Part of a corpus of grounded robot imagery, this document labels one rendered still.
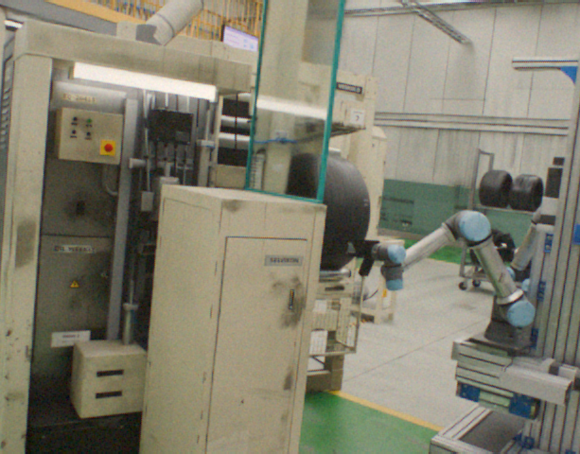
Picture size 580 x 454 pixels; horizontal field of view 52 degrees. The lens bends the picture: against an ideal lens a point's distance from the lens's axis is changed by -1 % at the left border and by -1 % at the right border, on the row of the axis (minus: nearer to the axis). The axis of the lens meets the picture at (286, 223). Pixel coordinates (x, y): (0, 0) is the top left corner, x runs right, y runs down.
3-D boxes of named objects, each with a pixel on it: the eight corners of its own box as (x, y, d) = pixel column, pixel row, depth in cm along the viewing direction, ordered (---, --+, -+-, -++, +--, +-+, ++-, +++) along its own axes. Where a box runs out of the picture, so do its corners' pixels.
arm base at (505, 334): (521, 340, 271) (525, 319, 270) (513, 346, 259) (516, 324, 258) (489, 332, 280) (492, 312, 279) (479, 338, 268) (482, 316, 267)
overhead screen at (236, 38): (219, 75, 657) (224, 24, 652) (216, 75, 660) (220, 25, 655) (254, 84, 706) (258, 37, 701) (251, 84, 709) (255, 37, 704)
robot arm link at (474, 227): (529, 312, 262) (472, 204, 258) (542, 321, 247) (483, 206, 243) (504, 325, 263) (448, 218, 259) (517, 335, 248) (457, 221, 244)
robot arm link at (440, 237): (464, 203, 269) (373, 263, 272) (470, 204, 258) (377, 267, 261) (477, 224, 270) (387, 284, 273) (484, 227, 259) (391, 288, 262)
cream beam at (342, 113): (271, 114, 297) (274, 84, 295) (248, 115, 318) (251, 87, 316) (366, 130, 328) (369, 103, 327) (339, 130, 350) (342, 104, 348)
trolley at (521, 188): (555, 311, 730) (579, 155, 712) (453, 289, 811) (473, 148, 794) (567, 305, 780) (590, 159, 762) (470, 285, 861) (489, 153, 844)
